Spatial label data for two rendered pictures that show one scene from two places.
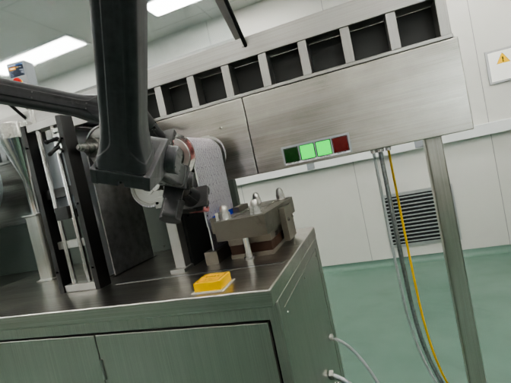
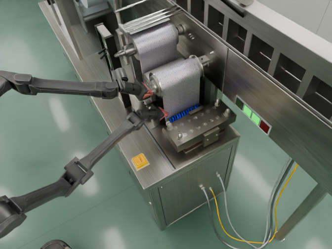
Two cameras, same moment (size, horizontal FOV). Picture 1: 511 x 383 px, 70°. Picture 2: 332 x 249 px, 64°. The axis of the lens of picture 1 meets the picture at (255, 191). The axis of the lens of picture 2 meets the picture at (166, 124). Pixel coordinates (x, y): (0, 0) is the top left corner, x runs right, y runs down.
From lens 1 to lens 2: 1.28 m
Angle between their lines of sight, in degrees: 62
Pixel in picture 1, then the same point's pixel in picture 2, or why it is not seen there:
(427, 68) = not seen: outside the picture
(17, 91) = (60, 92)
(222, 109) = (216, 43)
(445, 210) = (318, 191)
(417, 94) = (321, 156)
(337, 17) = (310, 61)
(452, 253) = (307, 203)
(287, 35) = (270, 37)
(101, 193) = (136, 61)
